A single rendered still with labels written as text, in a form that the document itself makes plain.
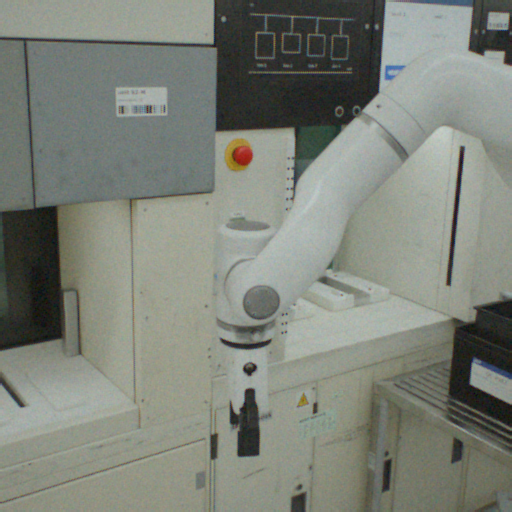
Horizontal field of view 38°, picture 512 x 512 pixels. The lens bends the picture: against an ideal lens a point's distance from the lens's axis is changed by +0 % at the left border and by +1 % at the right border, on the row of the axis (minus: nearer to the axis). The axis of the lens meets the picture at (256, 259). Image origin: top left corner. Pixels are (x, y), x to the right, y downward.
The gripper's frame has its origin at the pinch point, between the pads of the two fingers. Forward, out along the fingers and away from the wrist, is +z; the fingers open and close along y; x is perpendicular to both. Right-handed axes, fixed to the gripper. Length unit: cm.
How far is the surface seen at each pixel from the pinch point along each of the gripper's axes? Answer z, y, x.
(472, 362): 15, 52, -61
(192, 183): -29, 45, 4
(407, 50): -54, 71, -46
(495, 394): 20, 45, -64
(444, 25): -60, 76, -56
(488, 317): 4, 54, -64
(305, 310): 13, 84, -28
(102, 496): 33, 36, 23
